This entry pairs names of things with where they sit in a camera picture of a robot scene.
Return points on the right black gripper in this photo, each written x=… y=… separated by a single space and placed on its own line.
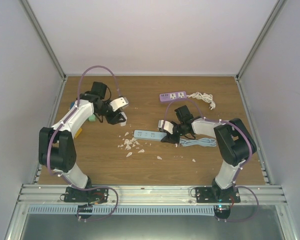
x=171 y=139

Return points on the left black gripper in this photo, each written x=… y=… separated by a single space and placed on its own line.
x=114 y=119

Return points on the green plug adapter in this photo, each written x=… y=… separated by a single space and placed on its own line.
x=92 y=118

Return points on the white usb charger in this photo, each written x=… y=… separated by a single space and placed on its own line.
x=123 y=119

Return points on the yellow plug adapter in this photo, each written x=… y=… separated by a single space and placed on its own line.
x=78 y=132

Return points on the purple power strip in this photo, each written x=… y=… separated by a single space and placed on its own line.
x=171 y=96

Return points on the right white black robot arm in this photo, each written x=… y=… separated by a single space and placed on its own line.
x=234 y=142

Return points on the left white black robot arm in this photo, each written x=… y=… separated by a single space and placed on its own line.
x=56 y=148

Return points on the white plastic debris pile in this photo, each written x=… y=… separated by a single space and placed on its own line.
x=129 y=144

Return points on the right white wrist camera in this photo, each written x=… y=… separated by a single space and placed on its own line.
x=166 y=126

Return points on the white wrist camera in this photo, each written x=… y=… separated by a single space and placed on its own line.
x=119 y=103
x=166 y=126

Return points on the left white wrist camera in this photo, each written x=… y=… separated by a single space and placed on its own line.
x=119 y=103

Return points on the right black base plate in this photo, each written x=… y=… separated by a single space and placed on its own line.
x=205 y=195

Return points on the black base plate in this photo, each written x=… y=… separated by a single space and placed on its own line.
x=205 y=195
x=96 y=196

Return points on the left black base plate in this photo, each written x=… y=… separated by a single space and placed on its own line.
x=96 y=196

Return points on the slotted grey cable duct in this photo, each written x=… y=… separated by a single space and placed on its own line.
x=124 y=210

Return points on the aluminium front rail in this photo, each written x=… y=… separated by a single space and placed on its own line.
x=154 y=195

